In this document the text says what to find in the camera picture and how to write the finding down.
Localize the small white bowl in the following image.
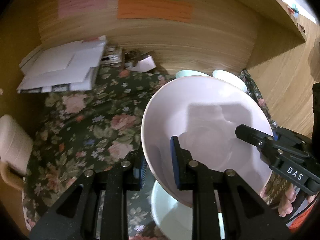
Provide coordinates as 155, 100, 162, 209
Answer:
212, 69, 248, 92

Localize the person's right hand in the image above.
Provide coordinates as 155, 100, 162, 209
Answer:
278, 184, 298, 217

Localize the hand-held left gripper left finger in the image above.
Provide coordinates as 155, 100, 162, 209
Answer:
29, 152, 150, 240

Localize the beige mug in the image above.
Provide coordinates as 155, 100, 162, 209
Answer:
0, 114, 34, 190

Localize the white folded paper box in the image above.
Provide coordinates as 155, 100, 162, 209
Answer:
125, 55, 157, 72

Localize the light green plate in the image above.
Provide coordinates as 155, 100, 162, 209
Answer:
151, 180, 225, 240

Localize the small stack of booklets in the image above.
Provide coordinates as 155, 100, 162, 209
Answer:
100, 45, 125, 67

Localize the light green bowl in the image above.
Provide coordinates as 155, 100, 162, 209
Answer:
175, 70, 212, 79

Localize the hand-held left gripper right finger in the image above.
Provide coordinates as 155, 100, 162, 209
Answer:
169, 135, 292, 240

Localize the pink bowl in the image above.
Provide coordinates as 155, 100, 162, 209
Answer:
141, 76, 274, 205

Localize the stack of white papers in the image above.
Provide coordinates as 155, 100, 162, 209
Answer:
17, 35, 107, 94

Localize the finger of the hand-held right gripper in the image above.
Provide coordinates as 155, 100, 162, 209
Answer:
272, 127, 313, 156
235, 124, 310, 167

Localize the floral tablecloth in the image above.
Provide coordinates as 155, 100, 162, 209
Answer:
21, 66, 290, 240

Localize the orange sticky note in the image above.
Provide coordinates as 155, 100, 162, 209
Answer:
117, 0, 194, 23

